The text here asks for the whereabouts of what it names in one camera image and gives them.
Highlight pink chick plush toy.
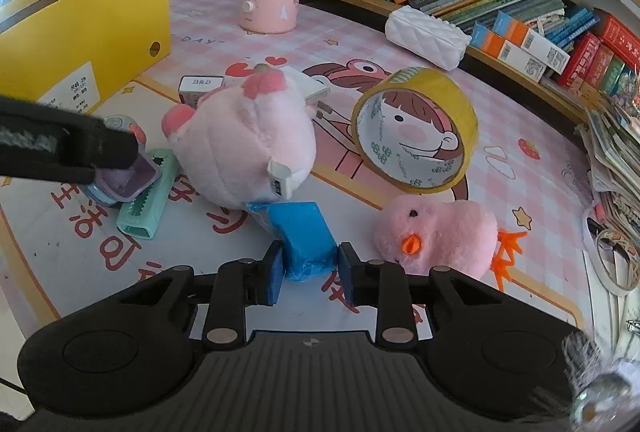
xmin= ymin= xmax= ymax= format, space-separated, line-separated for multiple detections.
xmin=373 ymin=194 xmax=527 ymax=290

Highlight blue tissue pack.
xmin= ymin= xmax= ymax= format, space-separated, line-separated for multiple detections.
xmin=246 ymin=201 xmax=337 ymax=283

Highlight purple lidded small container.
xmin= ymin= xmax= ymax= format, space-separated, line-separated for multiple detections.
xmin=80 ymin=115 xmax=160 ymax=207

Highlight mint green hair clip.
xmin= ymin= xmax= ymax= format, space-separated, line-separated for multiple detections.
xmin=116 ymin=148 xmax=180 ymax=239

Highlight pink pig plush toy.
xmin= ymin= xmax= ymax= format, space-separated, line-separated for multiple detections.
xmin=160 ymin=67 xmax=317 ymax=209

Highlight small white labelled box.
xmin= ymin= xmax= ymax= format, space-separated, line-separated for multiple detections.
xmin=178 ymin=75 xmax=224 ymax=108

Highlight yellow tape roll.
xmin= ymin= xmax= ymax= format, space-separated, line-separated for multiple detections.
xmin=350 ymin=67 xmax=478 ymax=194

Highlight white power adapter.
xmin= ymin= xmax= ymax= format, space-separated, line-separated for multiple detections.
xmin=281 ymin=66 xmax=330 ymax=111

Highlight yellow cardboard box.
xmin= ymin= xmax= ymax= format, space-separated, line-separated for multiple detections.
xmin=1 ymin=0 xmax=171 ymax=113

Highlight cartoon desk mat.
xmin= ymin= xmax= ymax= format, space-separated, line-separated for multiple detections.
xmin=0 ymin=46 xmax=586 ymax=328

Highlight pink checkered tablecloth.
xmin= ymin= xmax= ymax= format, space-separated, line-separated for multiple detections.
xmin=0 ymin=0 xmax=601 ymax=348

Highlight white quilted pouch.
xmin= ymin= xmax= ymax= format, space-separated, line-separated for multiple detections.
xmin=384 ymin=6 xmax=471 ymax=72

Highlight orange white boxes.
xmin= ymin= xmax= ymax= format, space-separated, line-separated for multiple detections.
xmin=471 ymin=11 xmax=570 ymax=82

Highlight stack of magazines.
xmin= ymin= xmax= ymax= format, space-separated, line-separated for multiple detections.
xmin=578 ymin=93 xmax=639 ymax=246

